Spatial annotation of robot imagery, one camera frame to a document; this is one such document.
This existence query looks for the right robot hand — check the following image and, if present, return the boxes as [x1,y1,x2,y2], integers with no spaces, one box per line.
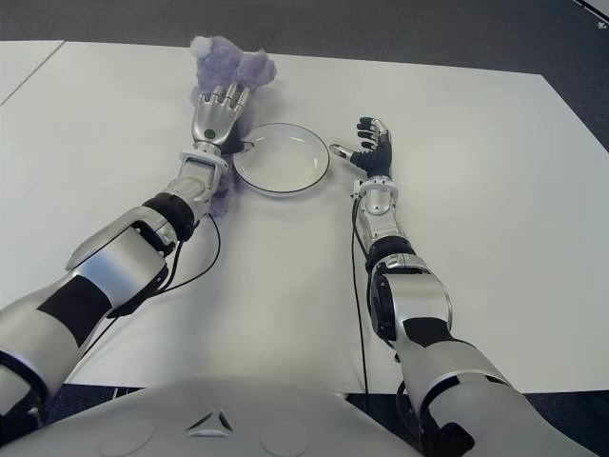
[328,115,396,180]

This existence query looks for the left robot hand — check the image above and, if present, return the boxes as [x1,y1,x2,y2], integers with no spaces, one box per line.
[190,83,256,156]

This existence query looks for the purple plush doll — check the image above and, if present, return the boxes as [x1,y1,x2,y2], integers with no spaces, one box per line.
[188,35,279,218]

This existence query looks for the white plate with black rim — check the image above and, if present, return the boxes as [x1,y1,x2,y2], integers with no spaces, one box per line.
[231,122,331,198]

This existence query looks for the grey robot torso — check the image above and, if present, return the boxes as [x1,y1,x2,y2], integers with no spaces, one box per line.
[0,375,591,457]

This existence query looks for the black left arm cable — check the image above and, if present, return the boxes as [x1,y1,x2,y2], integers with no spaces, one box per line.
[61,213,223,385]

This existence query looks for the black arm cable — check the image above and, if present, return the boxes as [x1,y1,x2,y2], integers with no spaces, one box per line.
[61,213,223,385]
[350,192,405,425]

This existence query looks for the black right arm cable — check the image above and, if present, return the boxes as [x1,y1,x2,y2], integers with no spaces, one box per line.
[350,192,405,425]

